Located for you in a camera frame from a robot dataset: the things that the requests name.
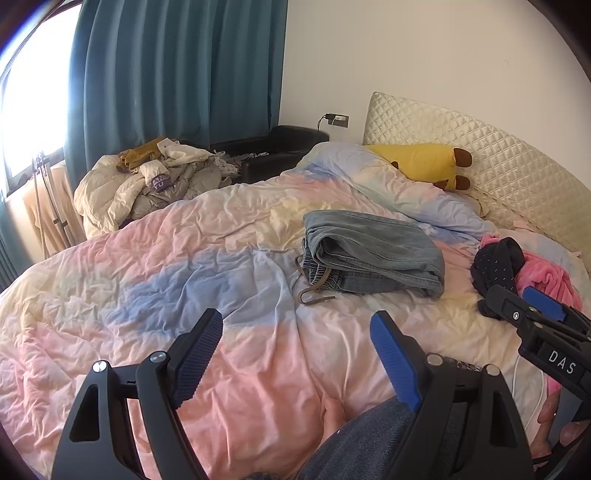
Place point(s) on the pastel quilt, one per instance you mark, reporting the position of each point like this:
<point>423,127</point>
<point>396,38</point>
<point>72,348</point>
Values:
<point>184,258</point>

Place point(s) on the garment steamer stand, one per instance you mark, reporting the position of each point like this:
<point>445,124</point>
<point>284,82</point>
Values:
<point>61,222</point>

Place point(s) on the black dotted garment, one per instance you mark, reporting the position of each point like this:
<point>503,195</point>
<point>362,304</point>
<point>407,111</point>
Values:
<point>496,263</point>

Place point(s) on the yellow plush toy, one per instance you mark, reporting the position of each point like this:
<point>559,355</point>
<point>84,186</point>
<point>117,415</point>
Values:
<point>415,159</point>

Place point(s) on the pink garment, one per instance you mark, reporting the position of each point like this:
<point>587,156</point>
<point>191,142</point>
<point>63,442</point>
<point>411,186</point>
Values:
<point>549,277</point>

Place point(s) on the mustard yellow garment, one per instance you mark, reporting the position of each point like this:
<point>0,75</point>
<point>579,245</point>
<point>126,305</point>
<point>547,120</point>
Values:
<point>136,157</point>

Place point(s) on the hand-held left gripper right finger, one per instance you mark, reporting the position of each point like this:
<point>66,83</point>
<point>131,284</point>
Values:
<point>395,360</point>

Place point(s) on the blue denim jeans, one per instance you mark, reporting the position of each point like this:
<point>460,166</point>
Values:
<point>369,244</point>

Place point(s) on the narrow blue curtain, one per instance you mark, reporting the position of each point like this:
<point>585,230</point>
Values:
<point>5,249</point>

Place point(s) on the black leather sofa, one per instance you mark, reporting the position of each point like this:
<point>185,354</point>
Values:
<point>277,161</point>

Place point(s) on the cream quilted headboard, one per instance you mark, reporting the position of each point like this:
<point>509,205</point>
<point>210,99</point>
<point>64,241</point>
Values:
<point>508,152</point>

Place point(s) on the brown belt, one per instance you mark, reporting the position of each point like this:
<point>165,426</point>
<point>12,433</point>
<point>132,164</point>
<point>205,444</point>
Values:
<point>324,280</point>

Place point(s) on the wall socket with charger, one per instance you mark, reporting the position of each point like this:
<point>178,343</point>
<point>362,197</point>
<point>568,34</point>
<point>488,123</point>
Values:
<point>339,121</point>

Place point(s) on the person's right hand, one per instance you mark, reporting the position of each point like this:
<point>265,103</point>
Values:
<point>547,413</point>

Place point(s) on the pile of cream clothes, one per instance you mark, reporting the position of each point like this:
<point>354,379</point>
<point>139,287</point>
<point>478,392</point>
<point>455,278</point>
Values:
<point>106,194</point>

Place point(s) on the white crumpled garment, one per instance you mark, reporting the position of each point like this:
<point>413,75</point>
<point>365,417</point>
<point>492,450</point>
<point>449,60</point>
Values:
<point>184,154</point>

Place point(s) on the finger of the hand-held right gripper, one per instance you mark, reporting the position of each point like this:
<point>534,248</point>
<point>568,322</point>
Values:
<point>505,304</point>
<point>545,304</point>

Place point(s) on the person's leg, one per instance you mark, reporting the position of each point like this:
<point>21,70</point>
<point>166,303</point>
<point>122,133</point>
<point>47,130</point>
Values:
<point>360,443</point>

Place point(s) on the window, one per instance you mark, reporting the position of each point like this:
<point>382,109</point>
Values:
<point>32,115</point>

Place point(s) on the wide blue curtain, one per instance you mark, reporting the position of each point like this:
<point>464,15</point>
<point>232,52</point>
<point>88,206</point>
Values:
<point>184,69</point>

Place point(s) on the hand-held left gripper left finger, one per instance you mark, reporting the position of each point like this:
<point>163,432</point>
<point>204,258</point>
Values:
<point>196,355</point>

